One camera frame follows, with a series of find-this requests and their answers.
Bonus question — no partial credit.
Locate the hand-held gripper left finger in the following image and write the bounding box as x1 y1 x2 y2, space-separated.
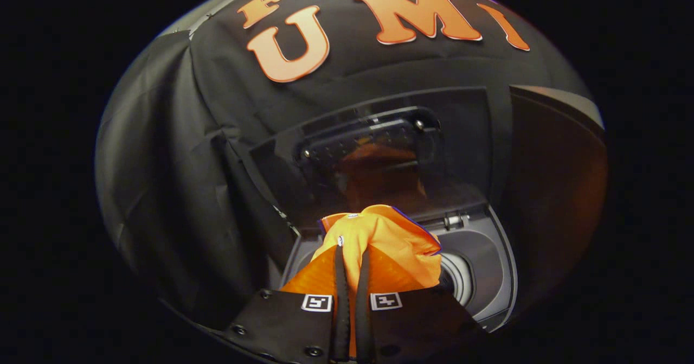
224 244 351 362

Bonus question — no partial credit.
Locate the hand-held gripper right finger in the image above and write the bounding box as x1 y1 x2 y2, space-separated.
355 248 485 363

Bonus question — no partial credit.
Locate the yellow polo shirt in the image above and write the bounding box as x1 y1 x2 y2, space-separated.
317 204 443 356

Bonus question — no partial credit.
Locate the dark transparent washing machine lid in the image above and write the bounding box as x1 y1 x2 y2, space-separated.
249 86 513 234

